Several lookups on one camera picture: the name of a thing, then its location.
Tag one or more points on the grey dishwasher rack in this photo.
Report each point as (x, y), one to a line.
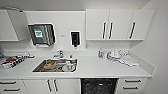
(98, 87)

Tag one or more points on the black soap dispenser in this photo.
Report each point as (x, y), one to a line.
(75, 39)

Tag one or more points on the chrome sink side sprayer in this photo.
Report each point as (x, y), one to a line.
(70, 56)

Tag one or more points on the dish soap bottle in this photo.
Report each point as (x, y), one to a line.
(100, 54)

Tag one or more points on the small white container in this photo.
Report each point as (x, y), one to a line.
(104, 55)

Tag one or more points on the white cup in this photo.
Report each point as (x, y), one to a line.
(69, 67)

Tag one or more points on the chrome faucet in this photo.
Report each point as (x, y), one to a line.
(58, 54)

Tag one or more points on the stack of white dishes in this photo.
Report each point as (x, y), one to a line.
(114, 55)

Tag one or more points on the steel kitchen sink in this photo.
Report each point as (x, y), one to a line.
(56, 68)

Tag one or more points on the white two-door sink cabinet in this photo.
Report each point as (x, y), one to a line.
(63, 87)

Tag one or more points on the grey paper towel dispenser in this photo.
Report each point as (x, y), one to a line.
(40, 34)

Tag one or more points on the white folded cloth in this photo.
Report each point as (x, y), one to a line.
(130, 60)

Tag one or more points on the small white wall label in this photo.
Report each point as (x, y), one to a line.
(62, 35)

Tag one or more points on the white wall cabinet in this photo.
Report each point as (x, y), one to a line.
(116, 24)
(8, 26)

